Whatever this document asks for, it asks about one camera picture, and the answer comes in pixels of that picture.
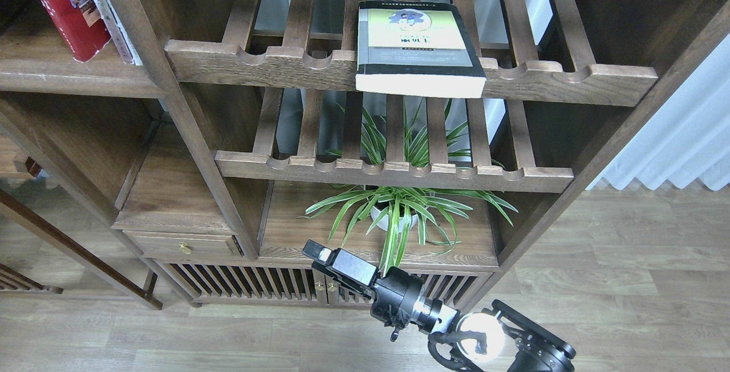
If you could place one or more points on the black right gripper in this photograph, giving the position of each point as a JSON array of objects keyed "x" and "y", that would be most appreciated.
[{"x": 397, "y": 296}]

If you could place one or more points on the yellow and black book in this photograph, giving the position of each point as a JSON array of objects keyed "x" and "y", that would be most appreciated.
[{"x": 416, "y": 48}]

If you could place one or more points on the red book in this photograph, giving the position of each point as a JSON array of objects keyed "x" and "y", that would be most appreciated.
[{"x": 81, "y": 26}]

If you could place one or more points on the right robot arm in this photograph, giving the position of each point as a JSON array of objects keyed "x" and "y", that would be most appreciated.
[{"x": 456, "y": 340}]

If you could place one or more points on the green spider plant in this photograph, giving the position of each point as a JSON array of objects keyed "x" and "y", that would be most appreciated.
[{"x": 430, "y": 213}]

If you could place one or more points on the brass drawer knob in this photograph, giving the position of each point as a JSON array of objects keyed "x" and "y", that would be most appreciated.
[{"x": 185, "y": 248}]

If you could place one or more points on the dark wooden bookshelf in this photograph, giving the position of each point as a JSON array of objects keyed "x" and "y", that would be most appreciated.
[{"x": 245, "y": 111}]

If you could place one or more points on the thin white upright book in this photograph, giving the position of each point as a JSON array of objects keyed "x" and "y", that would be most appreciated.
[{"x": 118, "y": 33}]

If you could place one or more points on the white curtain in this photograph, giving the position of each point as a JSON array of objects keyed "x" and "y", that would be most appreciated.
[{"x": 687, "y": 139}]

